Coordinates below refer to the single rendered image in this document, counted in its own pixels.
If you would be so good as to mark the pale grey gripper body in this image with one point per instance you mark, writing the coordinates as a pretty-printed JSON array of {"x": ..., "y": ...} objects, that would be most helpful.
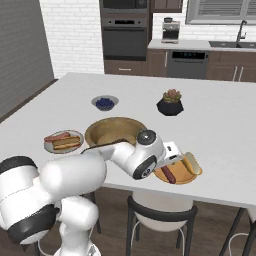
[{"x": 170, "y": 160}]

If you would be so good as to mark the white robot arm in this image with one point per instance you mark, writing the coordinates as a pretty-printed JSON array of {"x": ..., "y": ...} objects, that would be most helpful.
[{"x": 70, "y": 173}]

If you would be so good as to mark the red sausage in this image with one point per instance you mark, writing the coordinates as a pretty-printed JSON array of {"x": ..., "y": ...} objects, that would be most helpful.
[
  {"x": 57, "y": 136},
  {"x": 169, "y": 175}
]

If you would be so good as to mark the orange wooden plate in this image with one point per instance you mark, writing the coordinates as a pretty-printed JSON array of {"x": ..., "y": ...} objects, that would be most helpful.
[{"x": 182, "y": 176}]

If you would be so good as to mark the tan hot dog bun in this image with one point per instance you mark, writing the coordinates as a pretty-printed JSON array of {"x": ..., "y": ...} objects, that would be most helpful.
[
  {"x": 193, "y": 164},
  {"x": 66, "y": 142}
]

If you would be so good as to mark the wooden bowl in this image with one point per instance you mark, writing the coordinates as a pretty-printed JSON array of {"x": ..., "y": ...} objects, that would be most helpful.
[{"x": 113, "y": 131}]

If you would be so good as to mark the grey bowl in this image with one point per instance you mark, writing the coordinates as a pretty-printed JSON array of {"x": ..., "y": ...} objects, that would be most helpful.
[{"x": 115, "y": 99}]

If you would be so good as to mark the grey plate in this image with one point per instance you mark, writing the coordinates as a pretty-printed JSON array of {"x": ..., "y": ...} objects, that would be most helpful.
[{"x": 48, "y": 146}]

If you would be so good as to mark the black plant pot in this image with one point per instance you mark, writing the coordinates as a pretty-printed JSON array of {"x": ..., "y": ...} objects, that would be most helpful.
[{"x": 170, "y": 108}]

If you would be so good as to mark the black white stool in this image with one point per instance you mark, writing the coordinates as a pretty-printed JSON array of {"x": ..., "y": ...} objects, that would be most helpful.
[
  {"x": 160, "y": 213},
  {"x": 248, "y": 233}
]

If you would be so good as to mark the green red succulent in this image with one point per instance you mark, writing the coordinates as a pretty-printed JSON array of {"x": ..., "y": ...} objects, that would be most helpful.
[{"x": 172, "y": 95}]

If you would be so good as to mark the blueberries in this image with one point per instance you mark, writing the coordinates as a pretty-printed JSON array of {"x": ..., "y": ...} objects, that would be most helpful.
[{"x": 105, "y": 103}]

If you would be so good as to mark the dark grey dishwasher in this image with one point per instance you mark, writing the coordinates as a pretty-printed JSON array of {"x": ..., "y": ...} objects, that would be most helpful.
[{"x": 187, "y": 65}]

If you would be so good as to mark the brown base cupboards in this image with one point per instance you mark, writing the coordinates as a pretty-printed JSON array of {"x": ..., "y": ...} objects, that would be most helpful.
[
  {"x": 157, "y": 63},
  {"x": 230, "y": 68}
]

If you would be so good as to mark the brown drawer under oven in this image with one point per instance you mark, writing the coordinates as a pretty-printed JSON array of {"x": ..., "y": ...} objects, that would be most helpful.
[{"x": 125, "y": 68}]

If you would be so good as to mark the silver coffee machine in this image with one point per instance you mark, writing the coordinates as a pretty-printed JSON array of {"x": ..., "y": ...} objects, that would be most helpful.
[{"x": 170, "y": 30}]

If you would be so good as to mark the dark sink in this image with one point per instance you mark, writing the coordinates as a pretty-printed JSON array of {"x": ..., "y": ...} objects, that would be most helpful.
[{"x": 230, "y": 44}]

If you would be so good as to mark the black tap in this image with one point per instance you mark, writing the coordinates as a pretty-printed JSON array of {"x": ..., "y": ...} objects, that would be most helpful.
[{"x": 241, "y": 30}]

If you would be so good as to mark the window with grey blinds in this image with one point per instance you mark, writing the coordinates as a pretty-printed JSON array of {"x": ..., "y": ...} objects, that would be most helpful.
[{"x": 220, "y": 10}]

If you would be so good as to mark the black microwave oven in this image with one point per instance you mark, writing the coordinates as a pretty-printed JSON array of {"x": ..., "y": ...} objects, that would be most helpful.
[{"x": 125, "y": 4}]

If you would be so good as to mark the black wall oven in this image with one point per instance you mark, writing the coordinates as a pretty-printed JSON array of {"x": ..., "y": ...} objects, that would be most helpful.
[{"x": 124, "y": 40}]

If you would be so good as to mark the brown wall cupboard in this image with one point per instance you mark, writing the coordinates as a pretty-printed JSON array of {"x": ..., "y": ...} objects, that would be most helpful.
[{"x": 166, "y": 5}]

